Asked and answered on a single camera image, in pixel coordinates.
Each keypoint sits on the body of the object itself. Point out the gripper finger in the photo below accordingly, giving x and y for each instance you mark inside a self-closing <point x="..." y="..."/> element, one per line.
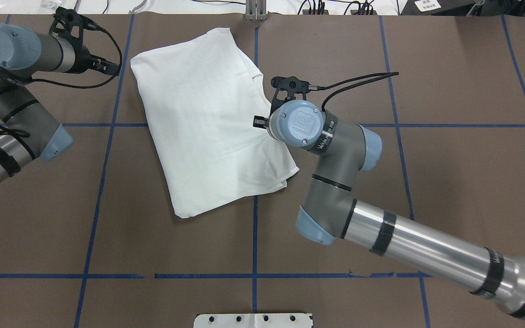
<point x="260" y="122"/>

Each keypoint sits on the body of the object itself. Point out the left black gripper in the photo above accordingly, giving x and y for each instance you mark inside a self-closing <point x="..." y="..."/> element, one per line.
<point x="83" y="62"/>

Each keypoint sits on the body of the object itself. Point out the white printed t-shirt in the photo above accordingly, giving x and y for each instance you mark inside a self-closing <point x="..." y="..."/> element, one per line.
<point x="200" y="98"/>

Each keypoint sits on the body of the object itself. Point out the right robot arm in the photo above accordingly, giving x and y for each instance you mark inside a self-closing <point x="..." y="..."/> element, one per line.
<point x="465" y="180"/>

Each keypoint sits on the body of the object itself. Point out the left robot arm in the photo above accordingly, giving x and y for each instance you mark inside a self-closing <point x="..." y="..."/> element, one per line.
<point x="27" y="129"/>

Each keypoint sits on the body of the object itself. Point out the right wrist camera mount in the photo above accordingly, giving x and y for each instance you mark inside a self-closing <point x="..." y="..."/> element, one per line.
<point x="286" y="89"/>

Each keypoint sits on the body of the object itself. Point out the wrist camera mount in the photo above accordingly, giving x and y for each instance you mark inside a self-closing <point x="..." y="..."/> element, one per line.
<point x="69" y="24"/>
<point x="286" y="89"/>

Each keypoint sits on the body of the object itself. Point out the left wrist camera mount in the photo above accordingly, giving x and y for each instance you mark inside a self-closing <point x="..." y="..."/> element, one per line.
<point x="69" y="24"/>

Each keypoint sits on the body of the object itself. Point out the aluminium frame post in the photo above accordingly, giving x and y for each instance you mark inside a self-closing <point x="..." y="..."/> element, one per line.
<point x="256" y="10"/>

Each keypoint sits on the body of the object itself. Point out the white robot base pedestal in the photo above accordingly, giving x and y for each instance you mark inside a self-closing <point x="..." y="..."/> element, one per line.
<point x="254" y="320"/>

